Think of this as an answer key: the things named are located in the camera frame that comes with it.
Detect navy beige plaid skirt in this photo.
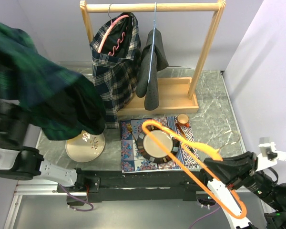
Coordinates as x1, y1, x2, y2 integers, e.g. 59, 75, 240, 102
90, 13, 141, 129

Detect grey dotted garment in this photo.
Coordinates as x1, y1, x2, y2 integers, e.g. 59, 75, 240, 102
136, 29, 169, 111

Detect pink clothes hanger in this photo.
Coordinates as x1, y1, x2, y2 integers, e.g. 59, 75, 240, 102
97, 13, 133, 58

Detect dark rimmed beige plate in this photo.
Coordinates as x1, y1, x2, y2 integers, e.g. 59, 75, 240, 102
137, 124, 181, 164

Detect blue wire hanger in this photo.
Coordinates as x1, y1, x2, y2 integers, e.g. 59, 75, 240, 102
148, 2, 157, 83

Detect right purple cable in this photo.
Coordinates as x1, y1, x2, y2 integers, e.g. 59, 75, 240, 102
187, 154, 286, 229

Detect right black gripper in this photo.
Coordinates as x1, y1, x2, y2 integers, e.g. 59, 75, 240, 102
204, 146, 286, 208

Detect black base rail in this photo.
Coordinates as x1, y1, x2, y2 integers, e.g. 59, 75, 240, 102
66, 170, 215, 207

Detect orange clothes hanger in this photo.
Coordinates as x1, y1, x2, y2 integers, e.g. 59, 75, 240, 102
141, 119, 248, 220

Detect patterned placemat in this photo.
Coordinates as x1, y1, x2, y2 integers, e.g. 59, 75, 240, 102
121, 118, 199, 173

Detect clear plastic bin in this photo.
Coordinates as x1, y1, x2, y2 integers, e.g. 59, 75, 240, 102
56, 61, 92, 80

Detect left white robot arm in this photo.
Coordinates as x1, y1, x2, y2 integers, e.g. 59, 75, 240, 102
0, 102, 85, 192

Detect cream floral plate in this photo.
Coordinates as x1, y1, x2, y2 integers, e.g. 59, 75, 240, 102
65, 130, 106, 163

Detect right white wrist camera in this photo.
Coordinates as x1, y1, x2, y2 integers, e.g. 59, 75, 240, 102
257, 137, 286, 163

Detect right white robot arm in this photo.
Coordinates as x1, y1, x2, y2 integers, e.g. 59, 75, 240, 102
204, 151, 286, 229

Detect wooden clothes rack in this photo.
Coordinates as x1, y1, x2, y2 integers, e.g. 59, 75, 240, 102
80, 0, 226, 116

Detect dark handled knife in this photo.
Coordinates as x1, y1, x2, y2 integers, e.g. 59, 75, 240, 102
176, 123, 194, 153

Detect gold fork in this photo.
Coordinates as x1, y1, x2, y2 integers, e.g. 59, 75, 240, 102
126, 123, 137, 142

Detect small orange cup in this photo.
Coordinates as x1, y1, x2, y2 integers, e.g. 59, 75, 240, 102
177, 114, 189, 127

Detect green plaid skirt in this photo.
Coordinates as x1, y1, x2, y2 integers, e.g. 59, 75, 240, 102
0, 22, 105, 141

